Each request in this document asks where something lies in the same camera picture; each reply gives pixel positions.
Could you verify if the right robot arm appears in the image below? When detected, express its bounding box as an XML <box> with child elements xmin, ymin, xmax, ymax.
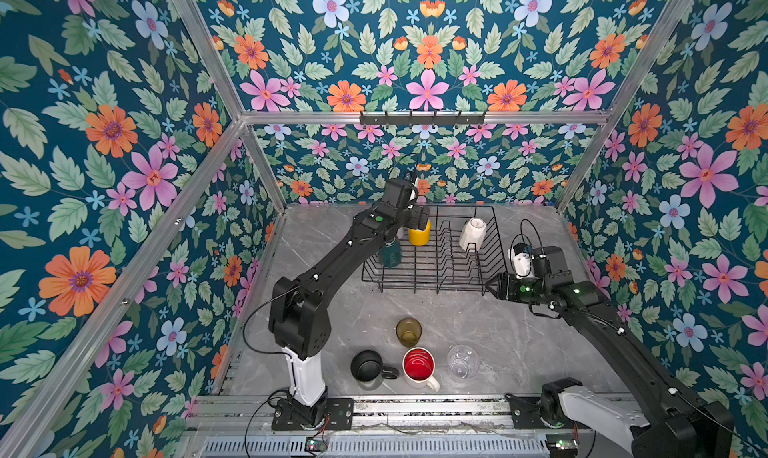
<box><xmin>485</xmin><ymin>246</ymin><xmax>734</xmax><ymax>457</ymax></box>

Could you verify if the cream white mug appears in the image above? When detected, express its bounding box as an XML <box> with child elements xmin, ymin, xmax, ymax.
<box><xmin>459</xmin><ymin>217</ymin><xmax>487</xmax><ymax>251</ymax></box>

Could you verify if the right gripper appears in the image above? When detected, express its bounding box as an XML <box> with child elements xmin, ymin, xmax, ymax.
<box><xmin>484</xmin><ymin>271</ymin><xmax>550</xmax><ymax>306</ymax></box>

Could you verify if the yellow mug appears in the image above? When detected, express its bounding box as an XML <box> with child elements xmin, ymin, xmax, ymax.
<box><xmin>408</xmin><ymin>220</ymin><xmax>431</xmax><ymax>247</ymax></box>

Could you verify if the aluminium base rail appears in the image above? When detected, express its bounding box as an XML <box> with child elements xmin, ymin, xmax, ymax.
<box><xmin>179</xmin><ymin>393</ymin><xmax>679</xmax><ymax>435</ymax></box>

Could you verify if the olive green glass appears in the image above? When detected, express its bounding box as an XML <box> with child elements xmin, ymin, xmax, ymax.
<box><xmin>395</xmin><ymin>317</ymin><xmax>423</xmax><ymax>348</ymax></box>

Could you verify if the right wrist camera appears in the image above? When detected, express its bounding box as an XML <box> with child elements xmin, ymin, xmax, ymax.
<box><xmin>508</xmin><ymin>243</ymin><xmax>534</xmax><ymax>278</ymax></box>

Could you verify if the red white mug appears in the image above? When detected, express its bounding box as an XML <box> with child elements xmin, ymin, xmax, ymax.
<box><xmin>402</xmin><ymin>347</ymin><xmax>441</xmax><ymax>392</ymax></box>

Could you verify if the wall hook rail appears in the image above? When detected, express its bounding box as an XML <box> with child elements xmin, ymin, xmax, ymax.
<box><xmin>358</xmin><ymin>110</ymin><xmax>486</xmax><ymax>127</ymax></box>

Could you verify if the black mug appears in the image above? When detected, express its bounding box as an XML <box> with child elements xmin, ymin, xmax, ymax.
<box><xmin>350</xmin><ymin>350</ymin><xmax>400</xmax><ymax>390</ymax></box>

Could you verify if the black wire dish rack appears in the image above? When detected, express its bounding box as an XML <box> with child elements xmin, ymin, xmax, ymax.
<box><xmin>361</xmin><ymin>204</ymin><xmax>508</xmax><ymax>294</ymax></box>

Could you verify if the dark green mug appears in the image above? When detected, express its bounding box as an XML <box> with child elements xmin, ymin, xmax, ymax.
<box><xmin>379</xmin><ymin>237</ymin><xmax>402</xmax><ymax>269</ymax></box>

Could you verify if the clear drinking glass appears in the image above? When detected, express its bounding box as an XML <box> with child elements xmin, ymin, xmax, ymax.
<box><xmin>447</xmin><ymin>345</ymin><xmax>481</xmax><ymax>379</ymax></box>

